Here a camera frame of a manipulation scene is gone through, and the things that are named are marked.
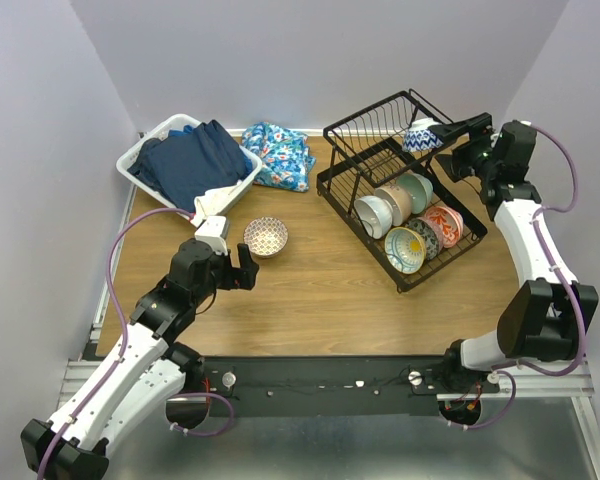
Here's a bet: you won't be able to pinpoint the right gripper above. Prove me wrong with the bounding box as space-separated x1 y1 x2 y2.
429 112 499 183

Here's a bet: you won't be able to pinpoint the blue white patterned bowl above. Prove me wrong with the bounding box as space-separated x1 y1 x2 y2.
402 118 443 153

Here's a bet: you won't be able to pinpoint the orange white floral bowl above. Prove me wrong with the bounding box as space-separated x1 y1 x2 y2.
424 206 464 249

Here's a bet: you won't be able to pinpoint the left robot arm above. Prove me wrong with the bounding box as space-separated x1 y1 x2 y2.
21 184 259 479

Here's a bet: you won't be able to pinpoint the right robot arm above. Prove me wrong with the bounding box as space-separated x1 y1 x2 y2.
428 114 599 392

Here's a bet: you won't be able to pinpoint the mint green bowl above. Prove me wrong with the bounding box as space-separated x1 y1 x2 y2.
397 173 433 215

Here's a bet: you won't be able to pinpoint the beige bowl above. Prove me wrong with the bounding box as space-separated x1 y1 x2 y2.
374 183 412 226

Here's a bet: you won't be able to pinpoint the white cloth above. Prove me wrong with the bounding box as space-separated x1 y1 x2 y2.
192 181 241 227

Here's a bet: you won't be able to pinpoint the pink and black bowl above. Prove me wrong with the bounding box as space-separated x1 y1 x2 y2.
406 217 444 261

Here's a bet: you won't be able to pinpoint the white ribbed bowl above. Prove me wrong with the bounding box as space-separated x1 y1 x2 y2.
354 195 392 240

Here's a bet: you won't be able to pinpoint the yellow sun patterned bowl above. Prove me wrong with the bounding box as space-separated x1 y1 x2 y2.
384 227 426 275

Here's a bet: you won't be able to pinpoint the blue floral cloth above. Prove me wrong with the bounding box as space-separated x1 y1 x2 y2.
241 122 316 193

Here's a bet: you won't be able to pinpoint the navy blue clothes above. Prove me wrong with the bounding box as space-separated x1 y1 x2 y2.
129 120 253 213

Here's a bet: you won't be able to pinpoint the white laundry basket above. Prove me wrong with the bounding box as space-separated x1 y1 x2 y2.
116 114 262 224

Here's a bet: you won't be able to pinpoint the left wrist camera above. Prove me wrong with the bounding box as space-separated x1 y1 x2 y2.
195 216 230 255

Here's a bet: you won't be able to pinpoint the black wire dish rack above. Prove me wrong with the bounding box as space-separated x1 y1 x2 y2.
317 89 487 293

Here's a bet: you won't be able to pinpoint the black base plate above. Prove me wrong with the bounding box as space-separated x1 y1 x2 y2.
165 355 499 426

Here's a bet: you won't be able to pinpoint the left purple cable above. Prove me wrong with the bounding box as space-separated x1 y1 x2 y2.
35 206 235 480

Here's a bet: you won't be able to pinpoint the purple cable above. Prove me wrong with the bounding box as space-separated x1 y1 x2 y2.
447 124 588 430
35 206 235 480

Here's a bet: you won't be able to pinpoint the aluminium frame rail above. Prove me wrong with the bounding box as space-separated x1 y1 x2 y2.
58 360 101 406

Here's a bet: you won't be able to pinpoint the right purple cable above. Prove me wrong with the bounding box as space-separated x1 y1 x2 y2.
447 124 588 430

